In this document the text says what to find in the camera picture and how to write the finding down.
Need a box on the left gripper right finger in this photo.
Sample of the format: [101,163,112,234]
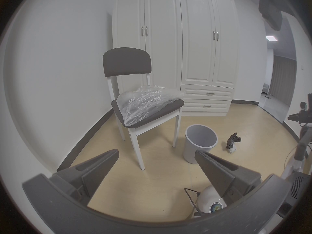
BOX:
[194,150,262,205]

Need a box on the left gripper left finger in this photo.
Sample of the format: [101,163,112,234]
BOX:
[50,149,120,205]

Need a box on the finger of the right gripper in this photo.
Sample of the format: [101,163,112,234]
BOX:
[288,114,304,124]

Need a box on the clear plastic bag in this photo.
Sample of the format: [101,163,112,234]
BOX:
[116,85,185,126]

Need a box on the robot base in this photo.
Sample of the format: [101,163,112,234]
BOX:
[194,155,311,217]

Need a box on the crumpled black plastic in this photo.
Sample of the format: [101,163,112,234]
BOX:
[226,132,242,150]

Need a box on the white trash bin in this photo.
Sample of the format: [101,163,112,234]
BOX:
[183,124,218,165]

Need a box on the grey curtain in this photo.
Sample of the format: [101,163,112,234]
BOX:
[268,55,297,107]

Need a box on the grey padded white chair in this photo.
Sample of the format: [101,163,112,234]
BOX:
[102,47,185,171]

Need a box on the white wardrobe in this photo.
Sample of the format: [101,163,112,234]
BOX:
[112,0,240,117]

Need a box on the black cable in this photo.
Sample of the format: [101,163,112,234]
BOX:
[184,187,203,215]

